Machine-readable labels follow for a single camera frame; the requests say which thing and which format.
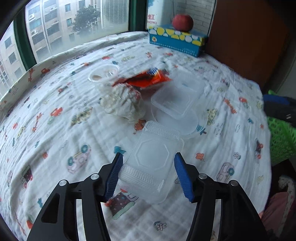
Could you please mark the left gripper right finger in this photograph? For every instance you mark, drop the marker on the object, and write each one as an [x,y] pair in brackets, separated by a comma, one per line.
[238,220]

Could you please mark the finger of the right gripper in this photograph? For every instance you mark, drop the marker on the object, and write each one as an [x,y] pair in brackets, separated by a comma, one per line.
[277,99]
[281,112]

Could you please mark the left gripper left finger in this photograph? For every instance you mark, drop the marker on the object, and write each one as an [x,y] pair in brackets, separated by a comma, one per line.
[57,219]

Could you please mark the green mesh trash basket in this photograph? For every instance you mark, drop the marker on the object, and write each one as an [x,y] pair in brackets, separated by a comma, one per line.
[282,142]

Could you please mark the pink patterned cloth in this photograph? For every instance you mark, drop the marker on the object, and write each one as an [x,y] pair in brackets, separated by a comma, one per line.
[279,215]

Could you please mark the brown wooden cabinet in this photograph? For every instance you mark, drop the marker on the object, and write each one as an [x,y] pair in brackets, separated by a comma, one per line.
[252,37]

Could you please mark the clear rectangular plastic container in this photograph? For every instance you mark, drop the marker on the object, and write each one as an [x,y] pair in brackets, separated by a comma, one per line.
[177,96]

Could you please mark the blue tissue box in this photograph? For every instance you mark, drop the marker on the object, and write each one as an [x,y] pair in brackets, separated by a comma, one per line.
[187,42]

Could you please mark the printed white bed sheet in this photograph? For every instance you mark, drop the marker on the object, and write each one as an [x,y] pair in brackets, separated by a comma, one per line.
[53,128]

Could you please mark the red apple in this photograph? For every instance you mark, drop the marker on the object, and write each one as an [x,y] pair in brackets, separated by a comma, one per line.
[183,23]

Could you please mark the orange snack wrapper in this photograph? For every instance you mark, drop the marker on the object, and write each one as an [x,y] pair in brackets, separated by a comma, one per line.
[148,78]

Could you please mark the crumpled white paper bag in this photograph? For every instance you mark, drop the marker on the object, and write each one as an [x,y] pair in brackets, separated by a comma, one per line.
[123,100]

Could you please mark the small clear sauce cup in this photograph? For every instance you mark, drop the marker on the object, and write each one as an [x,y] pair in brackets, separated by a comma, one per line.
[107,72]

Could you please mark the green window frame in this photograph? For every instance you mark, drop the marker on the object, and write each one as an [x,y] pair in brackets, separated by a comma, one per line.
[56,26]

